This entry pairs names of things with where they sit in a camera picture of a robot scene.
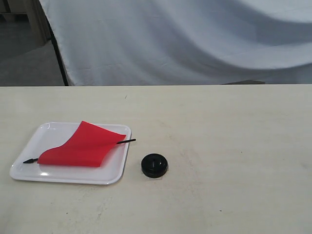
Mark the red flag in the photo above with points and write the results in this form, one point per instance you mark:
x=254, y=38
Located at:
x=87, y=147

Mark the black round flag base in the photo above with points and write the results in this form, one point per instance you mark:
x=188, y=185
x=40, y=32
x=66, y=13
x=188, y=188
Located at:
x=154, y=165

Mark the white backdrop cloth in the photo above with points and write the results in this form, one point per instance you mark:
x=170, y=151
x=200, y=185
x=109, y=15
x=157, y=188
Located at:
x=171, y=42

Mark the black backdrop stand pole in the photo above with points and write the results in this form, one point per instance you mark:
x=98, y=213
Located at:
x=59, y=59

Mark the white square plastic tray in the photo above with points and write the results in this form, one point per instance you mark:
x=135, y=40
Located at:
x=53, y=134

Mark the wooden furniture in background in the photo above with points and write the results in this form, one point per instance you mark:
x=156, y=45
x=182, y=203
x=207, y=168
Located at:
x=11, y=9

